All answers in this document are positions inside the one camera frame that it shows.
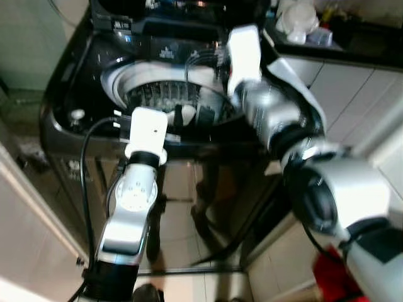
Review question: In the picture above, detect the dark grey top-load washing machine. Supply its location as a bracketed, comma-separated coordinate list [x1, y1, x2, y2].
[41, 0, 334, 277]

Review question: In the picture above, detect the dark glass washer lid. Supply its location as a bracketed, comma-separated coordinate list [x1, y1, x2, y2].
[88, 0, 278, 32]

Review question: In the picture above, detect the white lidded jar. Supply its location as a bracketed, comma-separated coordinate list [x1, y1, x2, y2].
[277, 0, 319, 45]

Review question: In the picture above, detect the small clear container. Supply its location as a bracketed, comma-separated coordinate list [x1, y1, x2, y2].
[309, 26, 335, 48]

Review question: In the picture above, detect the white cabinet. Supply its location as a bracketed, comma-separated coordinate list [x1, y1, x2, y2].
[277, 57, 403, 193]

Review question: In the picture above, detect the dark robot foot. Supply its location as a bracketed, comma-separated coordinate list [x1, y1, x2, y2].
[132, 283, 166, 302]

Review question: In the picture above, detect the black countertop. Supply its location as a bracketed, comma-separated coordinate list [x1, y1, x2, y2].
[264, 18, 403, 70]

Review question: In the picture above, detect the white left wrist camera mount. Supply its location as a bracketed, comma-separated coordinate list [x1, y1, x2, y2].
[124, 107, 169, 165]

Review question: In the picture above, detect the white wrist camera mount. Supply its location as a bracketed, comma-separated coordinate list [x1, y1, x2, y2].
[124, 107, 169, 165]
[227, 25, 263, 86]

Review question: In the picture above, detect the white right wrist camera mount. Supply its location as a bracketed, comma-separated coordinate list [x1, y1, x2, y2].
[227, 25, 263, 86]

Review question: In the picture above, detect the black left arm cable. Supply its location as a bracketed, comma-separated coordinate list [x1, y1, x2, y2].
[76, 116, 123, 302]

